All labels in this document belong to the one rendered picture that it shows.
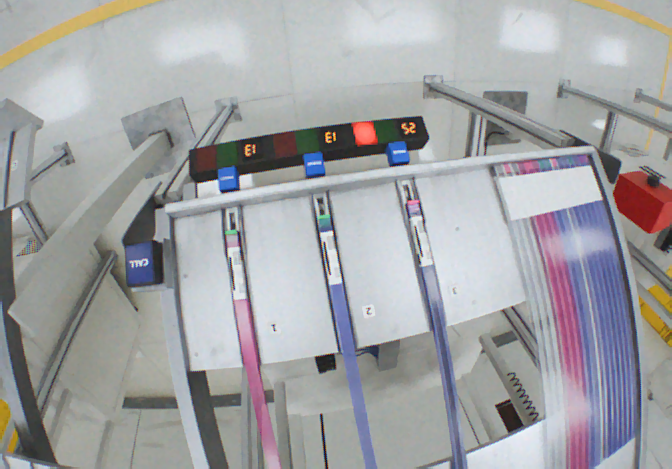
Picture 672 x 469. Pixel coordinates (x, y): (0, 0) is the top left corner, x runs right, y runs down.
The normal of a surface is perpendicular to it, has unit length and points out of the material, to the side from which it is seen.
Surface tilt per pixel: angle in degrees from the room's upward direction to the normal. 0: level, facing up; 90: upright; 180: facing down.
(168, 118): 0
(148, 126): 0
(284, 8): 0
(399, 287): 48
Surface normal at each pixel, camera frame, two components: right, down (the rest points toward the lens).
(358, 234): 0.05, -0.25
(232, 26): 0.17, 0.54
